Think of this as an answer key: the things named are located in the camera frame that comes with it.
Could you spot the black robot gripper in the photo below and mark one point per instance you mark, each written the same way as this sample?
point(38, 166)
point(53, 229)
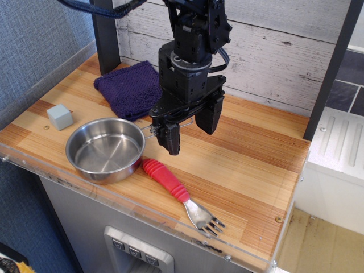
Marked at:
point(187, 91)

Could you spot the red handled metal fork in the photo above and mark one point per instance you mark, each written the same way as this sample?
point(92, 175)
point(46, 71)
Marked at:
point(201, 218)

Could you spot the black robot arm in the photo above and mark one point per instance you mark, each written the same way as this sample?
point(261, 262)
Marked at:
point(199, 27)

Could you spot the clear acrylic table edge guard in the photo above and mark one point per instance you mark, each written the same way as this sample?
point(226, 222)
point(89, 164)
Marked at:
point(249, 187)

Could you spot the purple folded towel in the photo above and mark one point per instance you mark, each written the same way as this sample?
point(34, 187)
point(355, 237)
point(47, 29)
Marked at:
point(131, 92)

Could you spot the small steel pan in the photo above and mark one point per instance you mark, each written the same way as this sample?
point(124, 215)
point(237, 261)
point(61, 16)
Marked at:
point(107, 150)

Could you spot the pale grey cube block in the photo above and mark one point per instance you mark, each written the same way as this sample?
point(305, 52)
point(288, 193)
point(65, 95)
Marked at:
point(60, 117)

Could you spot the silver button panel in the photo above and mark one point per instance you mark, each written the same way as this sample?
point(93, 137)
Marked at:
point(130, 254)

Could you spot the white ribbed side unit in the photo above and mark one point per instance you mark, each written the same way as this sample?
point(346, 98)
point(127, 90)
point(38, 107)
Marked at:
point(331, 186)

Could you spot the yellow black object corner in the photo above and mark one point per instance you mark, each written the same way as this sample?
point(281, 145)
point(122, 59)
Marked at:
point(10, 265)

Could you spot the dark left frame post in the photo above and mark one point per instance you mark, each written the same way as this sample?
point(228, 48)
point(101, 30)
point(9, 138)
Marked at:
point(106, 43)

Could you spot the dark frame post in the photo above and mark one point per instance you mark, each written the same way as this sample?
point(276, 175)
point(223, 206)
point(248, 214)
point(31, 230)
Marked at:
point(106, 43)
point(346, 32)

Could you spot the dark right frame post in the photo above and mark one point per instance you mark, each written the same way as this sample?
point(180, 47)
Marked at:
point(346, 32)

